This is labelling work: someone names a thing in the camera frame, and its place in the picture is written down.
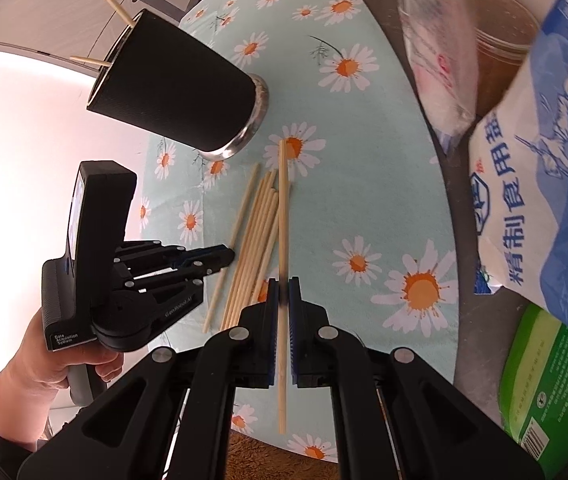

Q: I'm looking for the green plastic bag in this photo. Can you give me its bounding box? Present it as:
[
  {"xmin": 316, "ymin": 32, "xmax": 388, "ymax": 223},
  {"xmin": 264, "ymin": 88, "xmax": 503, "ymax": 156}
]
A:
[{"xmin": 499, "ymin": 305, "xmax": 568, "ymax": 476}]

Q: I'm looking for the person's left hand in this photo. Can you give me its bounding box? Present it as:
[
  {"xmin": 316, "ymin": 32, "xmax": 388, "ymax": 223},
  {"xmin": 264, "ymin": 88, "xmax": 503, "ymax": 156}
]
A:
[{"xmin": 0, "ymin": 305, "xmax": 120, "ymax": 442}]

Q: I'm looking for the clear plastic jar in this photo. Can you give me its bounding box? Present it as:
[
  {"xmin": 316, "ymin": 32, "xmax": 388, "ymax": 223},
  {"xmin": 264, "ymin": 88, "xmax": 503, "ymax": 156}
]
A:
[{"xmin": 474, "ymin": 0, "xmax": 543, "ymax": 118}]

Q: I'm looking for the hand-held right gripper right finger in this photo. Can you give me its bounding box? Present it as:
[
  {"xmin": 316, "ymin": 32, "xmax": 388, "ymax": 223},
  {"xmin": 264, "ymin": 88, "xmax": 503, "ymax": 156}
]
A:
[{"xmin": 288, "ymin": 276, "xmax": 547, "ymax": 480}]

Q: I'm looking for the clear bag of white sugar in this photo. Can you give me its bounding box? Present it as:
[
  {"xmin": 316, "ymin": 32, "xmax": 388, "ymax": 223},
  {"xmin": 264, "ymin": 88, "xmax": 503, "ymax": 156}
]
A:
[{"xmin": 389, "ymin": 0, "xmax": 483, "ymax": 153}]

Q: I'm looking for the black ribbed utensil holder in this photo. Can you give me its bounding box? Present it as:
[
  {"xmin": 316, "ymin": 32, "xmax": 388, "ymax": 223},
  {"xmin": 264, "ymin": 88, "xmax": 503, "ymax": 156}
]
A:
[{"xmin": 86, "ymin": 8, "xmax": 271, "ymax": 162}]

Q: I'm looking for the daisy print tablecloth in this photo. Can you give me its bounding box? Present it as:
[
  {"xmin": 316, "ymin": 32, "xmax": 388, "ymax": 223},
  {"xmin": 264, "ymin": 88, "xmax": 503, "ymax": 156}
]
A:
[{"xmin": 136, "ymin": 0, "xmax": 470, "ymax": 463}]

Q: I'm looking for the pile of wooden chopsticks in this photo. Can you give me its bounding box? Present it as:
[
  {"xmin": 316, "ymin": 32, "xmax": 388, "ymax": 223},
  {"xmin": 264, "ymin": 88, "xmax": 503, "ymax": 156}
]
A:
[{"xmin": 203, "ymin": 162, "xmax": 292, "ymax": 334}]

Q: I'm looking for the white and blue salt bag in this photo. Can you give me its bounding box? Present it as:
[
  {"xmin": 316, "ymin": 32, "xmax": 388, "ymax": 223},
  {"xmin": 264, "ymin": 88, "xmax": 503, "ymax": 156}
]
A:
[{"xmin": 466, "ymin": 0, "xmax": 568, "ymax": 347}]

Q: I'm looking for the person's left forearm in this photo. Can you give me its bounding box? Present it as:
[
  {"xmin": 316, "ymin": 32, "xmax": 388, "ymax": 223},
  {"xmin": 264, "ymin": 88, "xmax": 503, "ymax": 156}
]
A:
[{"xmin": 0, "ymin": 429, "xmax": 45, "ymax": 471}]

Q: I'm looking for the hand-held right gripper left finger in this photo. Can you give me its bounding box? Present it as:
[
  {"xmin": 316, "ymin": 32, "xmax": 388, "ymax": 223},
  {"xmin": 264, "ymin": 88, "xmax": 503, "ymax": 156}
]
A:
[{"xmin": 16, "ymin": 278, "xmax": 281, "ymax": 480}]

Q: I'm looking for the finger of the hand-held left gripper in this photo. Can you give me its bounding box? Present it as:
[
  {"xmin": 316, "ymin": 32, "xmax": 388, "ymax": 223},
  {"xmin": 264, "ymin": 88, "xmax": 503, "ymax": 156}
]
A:
[
  {"xmin": 128, "ymin": 260, "xmax": 225, "ymax": 335},
  {"xmin": 114, "ymin": 241, "xmax": 237, "ymax": 267}
]

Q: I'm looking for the brown fuzzy cloth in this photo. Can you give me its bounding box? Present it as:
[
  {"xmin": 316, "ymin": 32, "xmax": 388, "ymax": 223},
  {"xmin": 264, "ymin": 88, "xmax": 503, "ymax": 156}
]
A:
[{"xmin": 224, "ymin": 427, "xmax": 339, "ymax": 480}]

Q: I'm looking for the wooden chopstick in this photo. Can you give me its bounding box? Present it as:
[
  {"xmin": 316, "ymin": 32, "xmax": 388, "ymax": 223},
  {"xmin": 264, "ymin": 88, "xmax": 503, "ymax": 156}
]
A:
[
  {"xmin": 277, "ymin": 139, "xmax": 290, "ymax": 435},
  {"xmin": 70, "ymin": 54, "xmax": 114, "ymax": 67},
  {"xmin": 100, "ymin": 0, "xmax": 137, "ymax": 26}
]

